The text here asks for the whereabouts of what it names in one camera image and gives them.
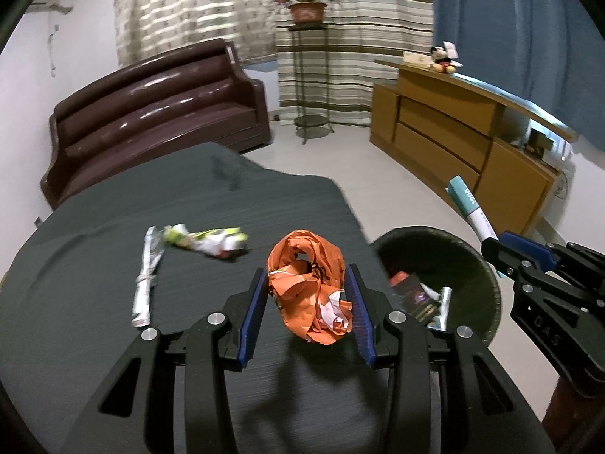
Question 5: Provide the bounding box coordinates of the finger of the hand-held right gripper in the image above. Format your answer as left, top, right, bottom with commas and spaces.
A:
501, 231, 605, 294
482, 238, 558, 294

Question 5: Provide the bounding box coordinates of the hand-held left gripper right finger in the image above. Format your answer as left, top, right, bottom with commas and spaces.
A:
344, 263, 556, 454

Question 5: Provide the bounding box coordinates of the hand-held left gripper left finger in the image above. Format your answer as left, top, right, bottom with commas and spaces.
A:
66, 267, 268, 454

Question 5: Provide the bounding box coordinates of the trash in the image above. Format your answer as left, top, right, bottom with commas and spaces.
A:
388, 272, 440, 325

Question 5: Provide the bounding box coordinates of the white tube with teal end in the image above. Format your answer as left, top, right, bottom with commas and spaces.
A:
447, 175, 499, 247

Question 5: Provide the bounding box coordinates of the orange wrapper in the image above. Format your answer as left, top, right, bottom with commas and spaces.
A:
267, 229, 354, 345

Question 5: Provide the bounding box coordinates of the white blue squeezed tube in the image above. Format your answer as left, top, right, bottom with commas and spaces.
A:
425, 286, 453, 332

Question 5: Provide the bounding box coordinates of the dark round trash bin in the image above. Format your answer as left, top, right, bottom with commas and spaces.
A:
371, 227, 502, 346

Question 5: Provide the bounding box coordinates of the wooden table leg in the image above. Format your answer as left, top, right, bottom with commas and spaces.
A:
541, 371, 589, 438

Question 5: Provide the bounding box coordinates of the yellow green crumpled wrapper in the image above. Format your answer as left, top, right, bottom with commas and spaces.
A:
161, 224, 249, 261

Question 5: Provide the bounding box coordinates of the small dark box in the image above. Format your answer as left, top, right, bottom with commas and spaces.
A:
527, 127, 554, 157

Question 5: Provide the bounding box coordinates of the silver foil wrapper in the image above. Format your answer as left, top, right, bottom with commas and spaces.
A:
131, 226, 166, 328

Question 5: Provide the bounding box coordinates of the wooden cabinet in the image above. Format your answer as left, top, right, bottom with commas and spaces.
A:
369, 59, 580, 242

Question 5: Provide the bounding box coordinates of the metal plant stand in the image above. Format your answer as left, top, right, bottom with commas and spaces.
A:
288, 23, 334, 145

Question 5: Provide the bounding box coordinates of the mouse plush toy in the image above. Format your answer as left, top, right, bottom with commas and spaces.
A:
429, 42, 463, 75

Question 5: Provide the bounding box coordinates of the blue curtain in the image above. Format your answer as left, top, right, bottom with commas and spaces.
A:
430, 0, 605, 171

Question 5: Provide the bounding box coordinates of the small beige box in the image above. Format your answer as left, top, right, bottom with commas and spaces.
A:
402, 51, 433, 69

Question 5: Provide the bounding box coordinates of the brown leather sofa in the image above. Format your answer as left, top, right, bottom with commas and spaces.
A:
40, 38, 272, 211

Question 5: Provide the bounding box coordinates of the potted plant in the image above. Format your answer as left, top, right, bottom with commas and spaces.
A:
274, 0, 341, 25

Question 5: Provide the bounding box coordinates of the striped beige curtain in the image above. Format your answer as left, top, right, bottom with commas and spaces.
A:
115, 0, 434, 128

